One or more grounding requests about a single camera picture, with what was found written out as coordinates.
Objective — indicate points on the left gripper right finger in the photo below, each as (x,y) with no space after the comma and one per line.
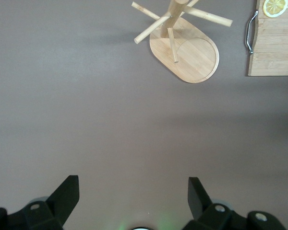
(211,218)

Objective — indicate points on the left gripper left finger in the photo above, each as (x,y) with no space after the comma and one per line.
(50,213)

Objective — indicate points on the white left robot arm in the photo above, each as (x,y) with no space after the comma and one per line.
(144,228)

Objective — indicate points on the wooden cup rack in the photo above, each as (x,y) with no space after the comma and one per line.
(194,60)

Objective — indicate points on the wooden cutting board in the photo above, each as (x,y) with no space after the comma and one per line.
(273,48)

